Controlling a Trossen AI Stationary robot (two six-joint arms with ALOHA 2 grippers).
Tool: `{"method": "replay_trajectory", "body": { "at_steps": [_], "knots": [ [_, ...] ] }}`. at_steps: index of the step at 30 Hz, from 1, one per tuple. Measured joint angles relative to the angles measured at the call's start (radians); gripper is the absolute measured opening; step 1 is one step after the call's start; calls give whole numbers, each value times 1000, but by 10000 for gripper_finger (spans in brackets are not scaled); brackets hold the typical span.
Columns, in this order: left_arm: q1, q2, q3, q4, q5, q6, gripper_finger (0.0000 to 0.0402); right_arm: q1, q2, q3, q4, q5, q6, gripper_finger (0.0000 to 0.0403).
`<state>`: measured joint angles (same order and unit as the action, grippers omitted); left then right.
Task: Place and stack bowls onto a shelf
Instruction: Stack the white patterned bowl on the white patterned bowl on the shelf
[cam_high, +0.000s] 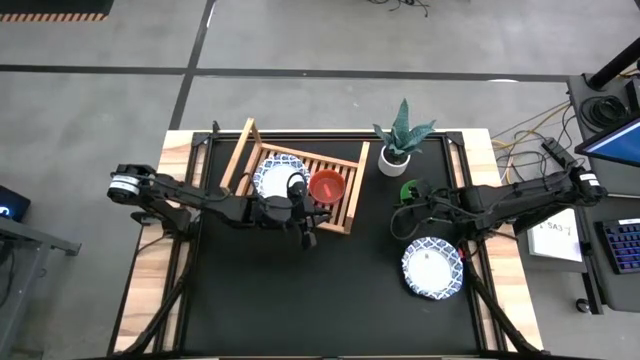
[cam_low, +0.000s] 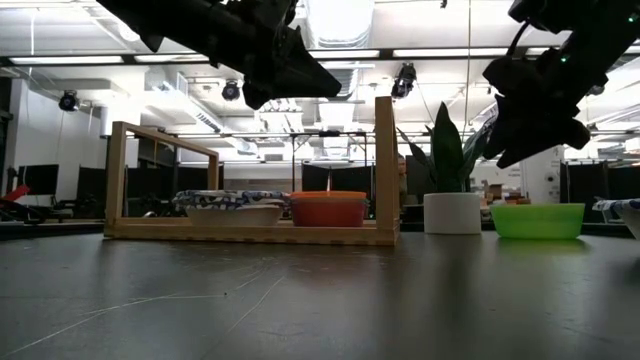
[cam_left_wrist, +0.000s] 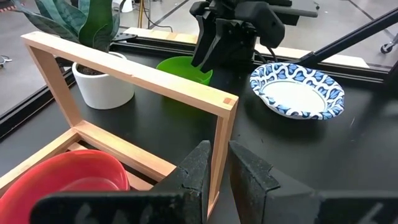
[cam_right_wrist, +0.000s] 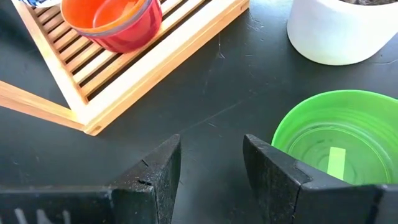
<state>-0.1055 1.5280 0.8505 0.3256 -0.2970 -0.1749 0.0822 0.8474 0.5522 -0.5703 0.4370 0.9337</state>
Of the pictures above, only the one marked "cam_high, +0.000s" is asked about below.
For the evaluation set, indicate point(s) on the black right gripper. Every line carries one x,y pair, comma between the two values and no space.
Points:
437,205

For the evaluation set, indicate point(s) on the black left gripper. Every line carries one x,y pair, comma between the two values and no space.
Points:
280,212

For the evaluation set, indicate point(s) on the green plastic bowl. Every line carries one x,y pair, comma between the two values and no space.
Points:
405,191

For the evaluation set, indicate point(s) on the red plastic bowl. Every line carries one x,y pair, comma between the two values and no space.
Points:
327,187

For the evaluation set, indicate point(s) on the blue patterned paper plate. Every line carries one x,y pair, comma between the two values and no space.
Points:
431,270
272,177

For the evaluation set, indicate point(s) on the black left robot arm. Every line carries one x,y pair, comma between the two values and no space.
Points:
200,200

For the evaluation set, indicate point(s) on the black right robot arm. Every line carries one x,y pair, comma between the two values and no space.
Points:
525,197

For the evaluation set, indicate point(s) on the wooden slatted shelf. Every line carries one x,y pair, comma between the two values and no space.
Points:
345,210

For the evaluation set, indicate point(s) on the white plant pot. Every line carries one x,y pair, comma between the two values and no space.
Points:
392,167

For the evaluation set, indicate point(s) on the green snake plant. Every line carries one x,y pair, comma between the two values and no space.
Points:
402,132

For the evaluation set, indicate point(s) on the black table mat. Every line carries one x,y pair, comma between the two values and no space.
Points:
300,300

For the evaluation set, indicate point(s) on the white paper sheet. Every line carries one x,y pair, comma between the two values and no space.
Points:
555,242

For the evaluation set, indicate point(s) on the black power strip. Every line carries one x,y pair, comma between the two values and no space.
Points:
557,150

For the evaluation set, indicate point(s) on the black caster wheel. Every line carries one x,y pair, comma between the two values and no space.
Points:
582,306

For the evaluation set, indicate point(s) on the computer monitor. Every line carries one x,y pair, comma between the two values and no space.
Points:
617,145

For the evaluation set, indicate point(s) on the backlit black keyboard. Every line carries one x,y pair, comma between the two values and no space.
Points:
625,245

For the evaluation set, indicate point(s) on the grey desk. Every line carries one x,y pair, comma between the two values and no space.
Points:
615,290

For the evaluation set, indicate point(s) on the black pole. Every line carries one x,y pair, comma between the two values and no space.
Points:
612,67

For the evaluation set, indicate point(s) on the grey metal cart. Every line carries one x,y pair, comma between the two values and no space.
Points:
30,240

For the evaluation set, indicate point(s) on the black device with blue light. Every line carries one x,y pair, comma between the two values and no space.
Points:
12,205

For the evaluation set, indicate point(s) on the orange black striped mat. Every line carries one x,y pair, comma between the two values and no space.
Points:
50,10

